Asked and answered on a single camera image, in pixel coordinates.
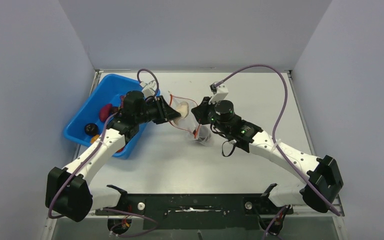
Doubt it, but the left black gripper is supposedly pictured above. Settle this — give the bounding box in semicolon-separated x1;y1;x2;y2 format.
135;95;181;125

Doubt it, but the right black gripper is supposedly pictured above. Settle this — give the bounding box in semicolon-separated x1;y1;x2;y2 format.
192;96;230;136

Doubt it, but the clear zip top bag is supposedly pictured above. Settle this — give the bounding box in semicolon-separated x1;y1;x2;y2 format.
168;91;214;147

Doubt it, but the purple sweet potato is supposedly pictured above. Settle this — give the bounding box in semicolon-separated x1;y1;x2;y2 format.
98;103;113;123

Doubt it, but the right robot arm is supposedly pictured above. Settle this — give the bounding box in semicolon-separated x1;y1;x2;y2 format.
191;96;344;215

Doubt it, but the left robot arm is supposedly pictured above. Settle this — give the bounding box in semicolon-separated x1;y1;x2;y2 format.
45;90;182;222

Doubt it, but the small dark lychee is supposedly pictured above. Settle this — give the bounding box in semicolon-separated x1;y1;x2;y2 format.
110;106;120;115

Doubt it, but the blue plastic bin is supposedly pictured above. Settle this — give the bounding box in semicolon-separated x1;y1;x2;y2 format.
63;74;142;147

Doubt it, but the orange tomato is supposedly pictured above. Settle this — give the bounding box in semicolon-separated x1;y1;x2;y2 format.
116;147;124;153

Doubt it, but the dark plum front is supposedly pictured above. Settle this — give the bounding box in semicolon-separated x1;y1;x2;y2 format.
83;123;100;137

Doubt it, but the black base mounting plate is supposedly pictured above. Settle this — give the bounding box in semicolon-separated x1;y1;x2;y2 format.
95;193;280;230

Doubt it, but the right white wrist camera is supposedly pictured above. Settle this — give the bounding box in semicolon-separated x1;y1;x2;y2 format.
209;82;229;105

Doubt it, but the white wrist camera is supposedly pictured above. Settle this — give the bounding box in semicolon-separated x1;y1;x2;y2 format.
209;82;229;105
139;80;157;98

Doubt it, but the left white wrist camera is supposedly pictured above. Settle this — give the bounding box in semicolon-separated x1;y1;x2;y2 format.
139;80;157;98

